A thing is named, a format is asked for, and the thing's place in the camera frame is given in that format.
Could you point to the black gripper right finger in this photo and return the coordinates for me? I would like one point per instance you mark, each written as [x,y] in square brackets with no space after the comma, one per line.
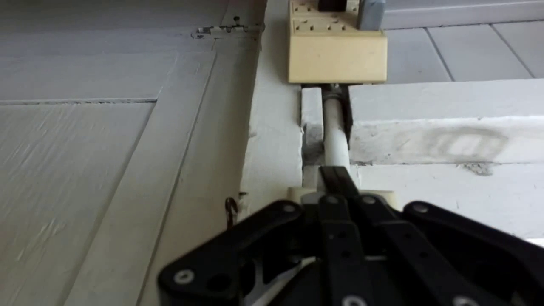
[431,248]

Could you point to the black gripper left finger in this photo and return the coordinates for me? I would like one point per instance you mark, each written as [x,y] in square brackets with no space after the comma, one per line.
[334,248]

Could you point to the white conduit pipe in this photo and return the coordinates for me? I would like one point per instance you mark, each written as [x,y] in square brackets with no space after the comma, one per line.
[336,129]

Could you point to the beige outlet box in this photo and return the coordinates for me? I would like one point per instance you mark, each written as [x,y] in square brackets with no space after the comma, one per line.
[334,47]

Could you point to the grey plug adapter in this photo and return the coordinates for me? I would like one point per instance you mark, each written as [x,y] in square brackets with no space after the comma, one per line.
[372,13]

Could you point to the white panel door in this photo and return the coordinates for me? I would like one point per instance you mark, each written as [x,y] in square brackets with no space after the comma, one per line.
[113,158]

